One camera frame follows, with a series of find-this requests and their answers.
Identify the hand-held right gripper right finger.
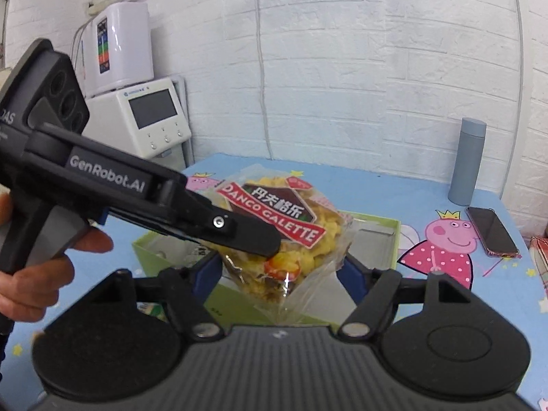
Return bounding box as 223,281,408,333
336,253,465,338

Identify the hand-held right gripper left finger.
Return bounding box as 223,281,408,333
102,249,225,340

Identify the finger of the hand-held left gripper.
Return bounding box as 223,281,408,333
158,180,282,258
107,209,207,246

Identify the green cardboard box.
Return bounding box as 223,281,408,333
132,209,402,328

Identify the clear packet of yellow waffles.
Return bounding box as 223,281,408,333
200,163,357,327

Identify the person's left hand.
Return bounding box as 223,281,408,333
0,227,114,323

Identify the blue printed tablecloth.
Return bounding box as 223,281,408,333
0,152,548,411

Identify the white appliance with screen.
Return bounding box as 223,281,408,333
85,76,193,170

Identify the white water purifier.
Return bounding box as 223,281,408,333
80,2,153,98

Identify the black smartphone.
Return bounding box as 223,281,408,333
465,206,522,259

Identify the grey thermos bottle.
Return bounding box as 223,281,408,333
447,117,487,207

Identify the red patterned box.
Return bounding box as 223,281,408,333
528,235,548,301

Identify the white wall cable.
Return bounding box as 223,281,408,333
502,0,526,200
254,0,275,162

